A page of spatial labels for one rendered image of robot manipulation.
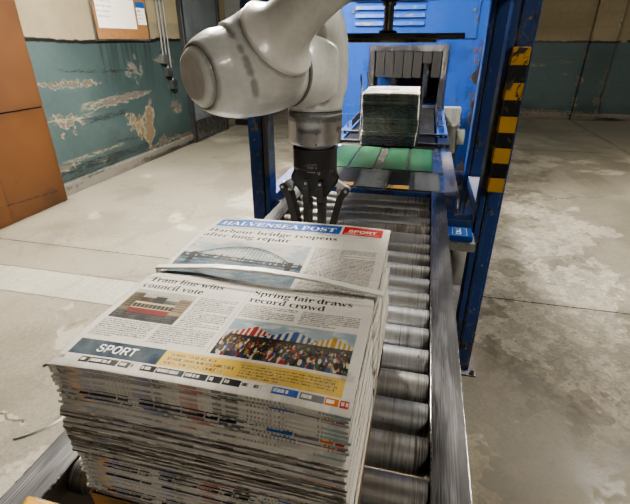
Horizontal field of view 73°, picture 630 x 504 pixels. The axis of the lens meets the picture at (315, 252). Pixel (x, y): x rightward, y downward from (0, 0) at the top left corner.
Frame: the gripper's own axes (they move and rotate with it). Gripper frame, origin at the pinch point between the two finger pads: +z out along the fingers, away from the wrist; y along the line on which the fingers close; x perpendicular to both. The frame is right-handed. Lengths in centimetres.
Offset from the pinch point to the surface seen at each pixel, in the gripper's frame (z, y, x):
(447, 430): 12.9, 25.4, -25.2
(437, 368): 12.9, 24.1, -12.5
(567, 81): 28, 258, 830
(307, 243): -10.4, 3.4, -18.2
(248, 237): -10.2, -5.7, -17.8
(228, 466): -1.7, 3.7, -47.8
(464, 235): 20, 34, 62
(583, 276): 93, 122, 190
